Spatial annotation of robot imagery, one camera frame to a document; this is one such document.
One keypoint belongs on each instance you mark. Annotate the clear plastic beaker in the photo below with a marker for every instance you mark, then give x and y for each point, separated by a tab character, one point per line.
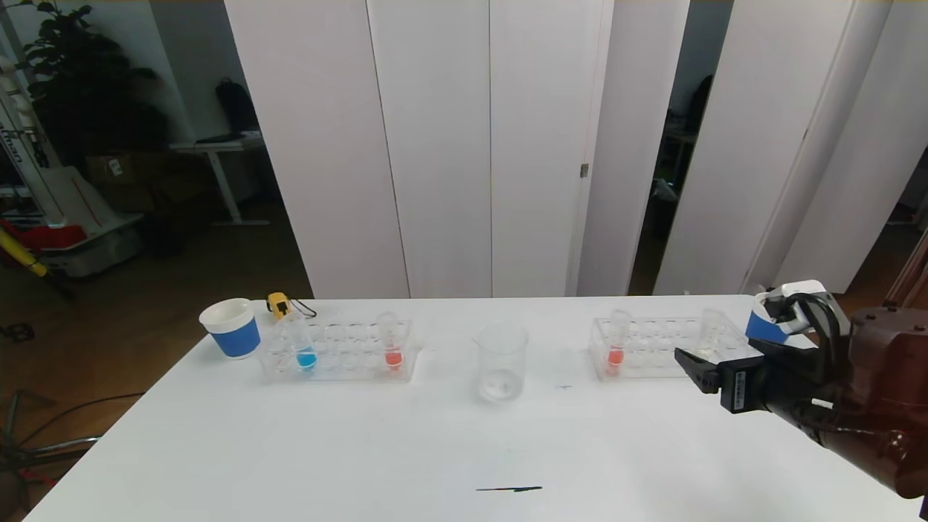
500	362

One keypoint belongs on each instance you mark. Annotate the clear conical plastic test tube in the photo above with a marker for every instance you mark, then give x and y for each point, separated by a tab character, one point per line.
615	357

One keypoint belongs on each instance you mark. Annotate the clear acrylic test tube rack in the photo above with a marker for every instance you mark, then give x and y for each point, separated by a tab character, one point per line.
656	349
348	357

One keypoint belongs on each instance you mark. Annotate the yellow black tool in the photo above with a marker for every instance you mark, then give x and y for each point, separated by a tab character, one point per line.
25	259

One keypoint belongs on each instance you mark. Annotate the grey metal chair base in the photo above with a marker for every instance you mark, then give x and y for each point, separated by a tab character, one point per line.
43	451

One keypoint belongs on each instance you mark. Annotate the yellow tape measure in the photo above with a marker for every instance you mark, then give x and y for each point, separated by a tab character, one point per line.
278	304

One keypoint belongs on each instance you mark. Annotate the test tube with whitish liquid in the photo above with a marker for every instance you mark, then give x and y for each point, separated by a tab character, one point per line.
710	330

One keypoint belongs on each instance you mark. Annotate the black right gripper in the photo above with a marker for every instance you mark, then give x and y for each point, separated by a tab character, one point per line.
739	388

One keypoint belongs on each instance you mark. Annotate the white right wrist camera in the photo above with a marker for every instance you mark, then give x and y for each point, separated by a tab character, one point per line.
797	290

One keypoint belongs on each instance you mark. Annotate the white standing desk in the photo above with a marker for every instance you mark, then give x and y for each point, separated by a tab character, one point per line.
217	147

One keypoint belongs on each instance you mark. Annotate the test tube with blue liquid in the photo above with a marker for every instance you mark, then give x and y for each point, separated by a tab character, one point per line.
306	358

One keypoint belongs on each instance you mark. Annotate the white banner stand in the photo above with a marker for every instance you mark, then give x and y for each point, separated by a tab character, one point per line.
22	145

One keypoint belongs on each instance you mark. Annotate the dark green potted plant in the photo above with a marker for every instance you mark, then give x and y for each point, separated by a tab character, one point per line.
80	87

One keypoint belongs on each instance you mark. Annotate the blue white paper cup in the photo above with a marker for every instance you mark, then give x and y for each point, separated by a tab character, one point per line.
765	330
234	336

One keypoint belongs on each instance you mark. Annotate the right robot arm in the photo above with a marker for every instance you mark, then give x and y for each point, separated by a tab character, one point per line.
892	377

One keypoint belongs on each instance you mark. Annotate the grey platform base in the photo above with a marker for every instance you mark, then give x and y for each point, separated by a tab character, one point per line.
101	250

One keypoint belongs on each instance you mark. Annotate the test tube with red liquid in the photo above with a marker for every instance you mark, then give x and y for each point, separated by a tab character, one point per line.
393	357

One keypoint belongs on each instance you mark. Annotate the white folding screen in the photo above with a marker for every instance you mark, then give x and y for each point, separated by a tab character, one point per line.
435	145
761	145

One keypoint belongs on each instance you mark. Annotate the red flat object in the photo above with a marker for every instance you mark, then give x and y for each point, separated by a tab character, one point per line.
51	238

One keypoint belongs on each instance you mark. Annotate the black backpack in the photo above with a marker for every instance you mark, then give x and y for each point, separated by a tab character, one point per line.
235	107

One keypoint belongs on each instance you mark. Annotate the brown cardboard box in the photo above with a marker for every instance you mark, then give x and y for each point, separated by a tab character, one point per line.
123	181

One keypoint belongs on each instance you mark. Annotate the brown metal tripod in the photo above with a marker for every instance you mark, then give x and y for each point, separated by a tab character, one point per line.
910	279

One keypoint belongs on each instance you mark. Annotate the thin black stick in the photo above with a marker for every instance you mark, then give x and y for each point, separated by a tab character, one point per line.
507	489

